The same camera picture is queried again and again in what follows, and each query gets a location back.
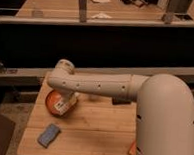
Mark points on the orange carrot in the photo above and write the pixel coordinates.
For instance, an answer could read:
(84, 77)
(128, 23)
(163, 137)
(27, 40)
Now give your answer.
(133, 148)

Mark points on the black tools on bench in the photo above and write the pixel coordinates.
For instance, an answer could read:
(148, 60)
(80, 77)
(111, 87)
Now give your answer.
(137, 3)

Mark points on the white bottle with label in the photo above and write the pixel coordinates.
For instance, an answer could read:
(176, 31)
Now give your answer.
(64, 104)

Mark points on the black rectangular block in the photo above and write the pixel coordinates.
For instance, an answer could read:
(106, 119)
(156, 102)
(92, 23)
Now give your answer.
(117, 101)

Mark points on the orange ceramic bowl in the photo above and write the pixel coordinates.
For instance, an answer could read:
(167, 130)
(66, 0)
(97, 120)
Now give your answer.
(51, 99)

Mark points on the clear plastic cup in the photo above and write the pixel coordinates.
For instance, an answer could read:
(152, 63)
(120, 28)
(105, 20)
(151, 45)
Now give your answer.
(94, 98)

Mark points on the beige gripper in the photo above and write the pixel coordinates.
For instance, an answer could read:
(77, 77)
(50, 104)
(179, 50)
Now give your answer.
(67, 95)

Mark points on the folded white paper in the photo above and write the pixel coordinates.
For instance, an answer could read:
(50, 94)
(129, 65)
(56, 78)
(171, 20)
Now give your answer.
(101, 15)

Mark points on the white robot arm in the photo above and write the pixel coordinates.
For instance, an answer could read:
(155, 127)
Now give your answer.
(165, 105)

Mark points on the wooden cutting board table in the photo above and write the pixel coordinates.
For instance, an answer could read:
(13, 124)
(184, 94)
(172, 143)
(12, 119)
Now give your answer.
(89, 128)

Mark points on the blue sponge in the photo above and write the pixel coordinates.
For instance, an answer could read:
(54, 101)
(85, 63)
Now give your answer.
(48, 135)

